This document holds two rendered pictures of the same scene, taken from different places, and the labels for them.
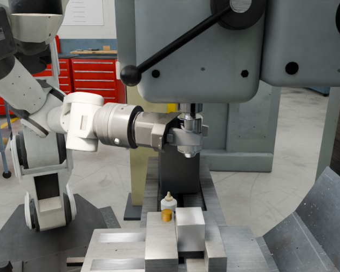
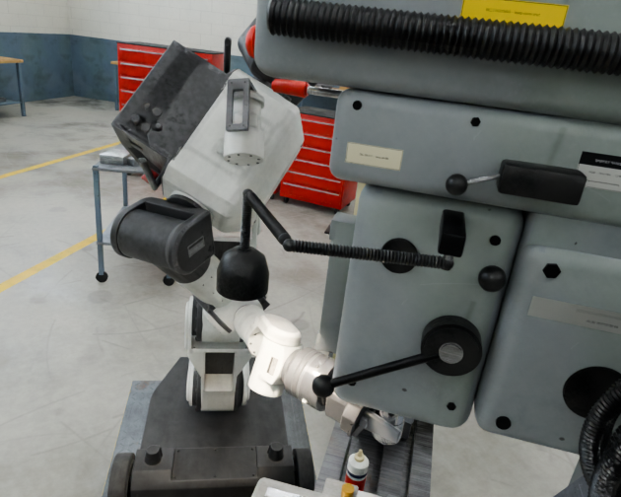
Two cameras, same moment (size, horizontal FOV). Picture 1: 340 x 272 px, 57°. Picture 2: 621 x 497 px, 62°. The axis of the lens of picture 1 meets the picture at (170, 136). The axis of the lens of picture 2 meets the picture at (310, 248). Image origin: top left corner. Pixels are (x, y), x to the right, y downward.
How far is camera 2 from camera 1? 38 cm
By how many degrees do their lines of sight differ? 13
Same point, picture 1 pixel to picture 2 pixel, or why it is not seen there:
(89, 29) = not seen: hidden behind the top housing
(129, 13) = (340, 291)
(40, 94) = not seen: hidden behind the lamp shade
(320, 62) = (539, 425)
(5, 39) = (204, 246)
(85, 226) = (256, 415)
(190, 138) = (385, 432)
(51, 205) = (220, 385)
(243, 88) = (447, 419)
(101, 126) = (291, 380)
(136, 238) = not seen: outside the picture
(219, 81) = (421, 405)
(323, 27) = (547, 393)
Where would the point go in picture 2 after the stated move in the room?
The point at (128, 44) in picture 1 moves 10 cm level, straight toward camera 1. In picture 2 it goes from (333, 319) to (325, 359)
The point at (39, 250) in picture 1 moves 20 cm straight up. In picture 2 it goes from (195, 436) to (196, 385)
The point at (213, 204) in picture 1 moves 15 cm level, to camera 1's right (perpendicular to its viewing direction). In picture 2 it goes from (422, 465) to (493, 486)
